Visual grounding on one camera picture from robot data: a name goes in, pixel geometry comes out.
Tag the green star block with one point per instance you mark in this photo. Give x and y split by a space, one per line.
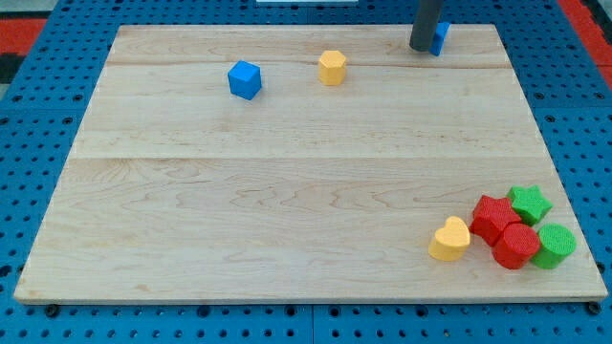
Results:
529 203

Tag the blue block behind effector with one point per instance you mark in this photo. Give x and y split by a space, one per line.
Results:
439 38

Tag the blue cube block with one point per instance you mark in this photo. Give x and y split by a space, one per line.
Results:
245 79

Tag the green cylinder block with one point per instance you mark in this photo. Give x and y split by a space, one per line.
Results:
557 242

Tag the red cylinder block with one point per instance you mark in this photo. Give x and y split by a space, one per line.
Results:
516 246

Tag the yellow heart block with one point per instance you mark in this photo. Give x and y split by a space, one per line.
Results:
450 242

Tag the blue perforated mat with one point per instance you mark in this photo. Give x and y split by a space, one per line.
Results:
561 58

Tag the yellow hexagon block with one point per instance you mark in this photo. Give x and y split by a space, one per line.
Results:
332 68

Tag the wooden board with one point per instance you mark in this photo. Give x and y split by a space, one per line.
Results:
176 191

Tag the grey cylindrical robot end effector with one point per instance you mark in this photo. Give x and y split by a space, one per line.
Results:
425 24

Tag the red star block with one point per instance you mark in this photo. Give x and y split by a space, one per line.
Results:
490 218

